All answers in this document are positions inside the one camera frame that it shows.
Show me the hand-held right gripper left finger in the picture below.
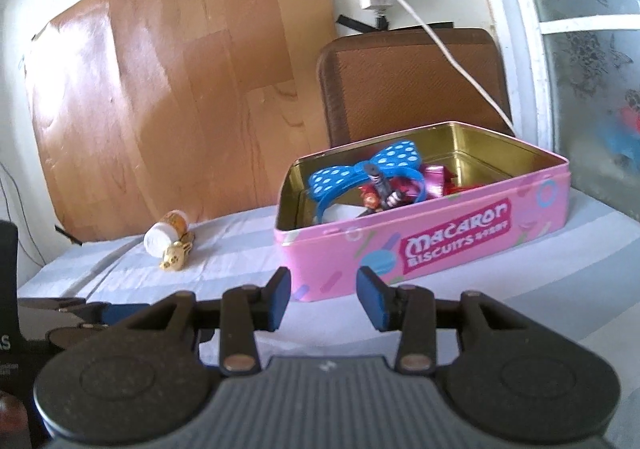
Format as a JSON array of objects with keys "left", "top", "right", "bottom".
[{"left": 117, "top": 266, "right": 292, "bottom": 376}]

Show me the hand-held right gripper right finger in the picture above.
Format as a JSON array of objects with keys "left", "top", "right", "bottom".
[{"left": 356, "top": 265, "right": 531, "bottom": 376}]

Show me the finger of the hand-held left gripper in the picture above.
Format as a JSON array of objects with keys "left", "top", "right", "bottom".
[
  {"left": 46, "top": 323, "right": 110, "bottom": 349},
  {"left": 17, "top": 298, "right": 152, "bottom": 326}
]

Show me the pink tin box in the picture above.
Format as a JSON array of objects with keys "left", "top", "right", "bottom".
[{"left": 273, "top": 120, "right": 571, "bottom": 303}]

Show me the small cartoon figurine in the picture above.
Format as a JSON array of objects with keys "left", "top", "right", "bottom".
[{"left": 357, "top": 162, "right": 421, "bottom": 218}]

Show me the blue polka dot bow headband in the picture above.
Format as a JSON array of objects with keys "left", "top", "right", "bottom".
[{"left": 306, "top": 140, "right": 429, "bottom": 226}]

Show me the black tape strip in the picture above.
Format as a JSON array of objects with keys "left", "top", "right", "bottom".
[
  {"left": 54, "top": 224, "right": 81, "bottom": 246},
  {"left": 337, "top": 14, "right": 374, "bottom": 34}
]

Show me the white capped pill bottle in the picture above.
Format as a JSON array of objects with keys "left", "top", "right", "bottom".
[{"left": 143, "top": 210, "right": 190, "bottom": 253}]

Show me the striped grey bed sheet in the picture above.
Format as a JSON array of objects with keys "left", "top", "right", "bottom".
[{"left": 15, "top": 189, "right": 640, "bottom": 449}]

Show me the brown chair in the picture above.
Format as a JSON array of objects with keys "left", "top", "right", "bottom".
[{"left": 316, "top": 28, "right": 516, "bottom": 148}]

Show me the wood pattern wall sheet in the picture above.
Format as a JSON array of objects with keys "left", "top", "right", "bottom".
[{"left": 22, "top": 0, "right": 336, "bottom": 243}]

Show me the thin white cable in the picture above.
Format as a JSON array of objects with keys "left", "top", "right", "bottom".
[{"left": 380, "top": 0, "right": 518, "bottom": 138}]

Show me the white window frame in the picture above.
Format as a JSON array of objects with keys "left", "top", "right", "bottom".
[{"left": 465, "top": 0, "right": 640, "bottom": 225}]

